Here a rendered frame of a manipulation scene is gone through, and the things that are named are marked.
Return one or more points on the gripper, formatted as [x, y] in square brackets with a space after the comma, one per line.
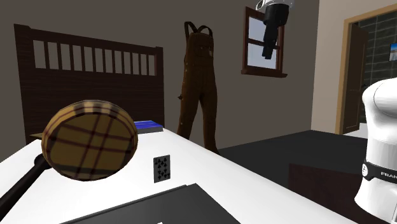
[275, 15]

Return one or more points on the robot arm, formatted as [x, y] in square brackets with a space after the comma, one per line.
[380, 130]

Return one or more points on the brown framed window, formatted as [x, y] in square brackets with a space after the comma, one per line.
[259, 52]

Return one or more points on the brown hanging overalls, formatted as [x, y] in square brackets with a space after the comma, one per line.
[198, 80]

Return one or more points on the brown open door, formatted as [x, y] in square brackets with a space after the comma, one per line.
[353, 80]

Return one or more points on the blue book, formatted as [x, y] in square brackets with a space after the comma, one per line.
[149, 125]

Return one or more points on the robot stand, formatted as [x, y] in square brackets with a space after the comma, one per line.
[322, 189]

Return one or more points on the black playing card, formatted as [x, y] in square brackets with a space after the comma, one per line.
[162, 169]

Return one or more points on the black flat tablet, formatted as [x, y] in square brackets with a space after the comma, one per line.
[173, 208]

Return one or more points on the small wall picture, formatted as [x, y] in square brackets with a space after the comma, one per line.
[393, 52]

